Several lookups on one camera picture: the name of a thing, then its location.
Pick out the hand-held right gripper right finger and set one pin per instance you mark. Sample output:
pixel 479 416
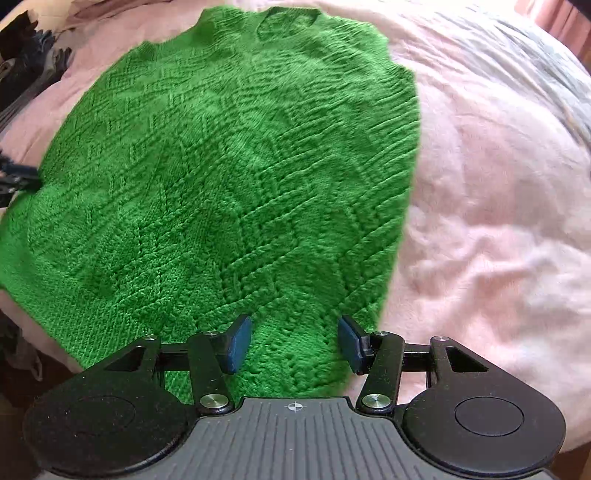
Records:
pixel 349 342

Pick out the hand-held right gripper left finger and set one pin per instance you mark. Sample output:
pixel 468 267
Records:
pixel 237 345

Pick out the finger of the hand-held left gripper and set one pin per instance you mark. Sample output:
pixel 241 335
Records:
pixel 18 177

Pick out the green knitted sweater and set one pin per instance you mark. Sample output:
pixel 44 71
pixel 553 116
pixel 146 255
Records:
pixel 221 194

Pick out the dark clothes pile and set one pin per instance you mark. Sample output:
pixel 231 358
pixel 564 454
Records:
pixel 25 69

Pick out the pink fleece blanket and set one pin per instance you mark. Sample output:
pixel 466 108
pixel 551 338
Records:
pixel 485 240

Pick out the grey patterned bed sheet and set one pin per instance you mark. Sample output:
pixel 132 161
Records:
pixel 531 50

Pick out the pink curtain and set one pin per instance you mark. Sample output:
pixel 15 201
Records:
pixel 554 23

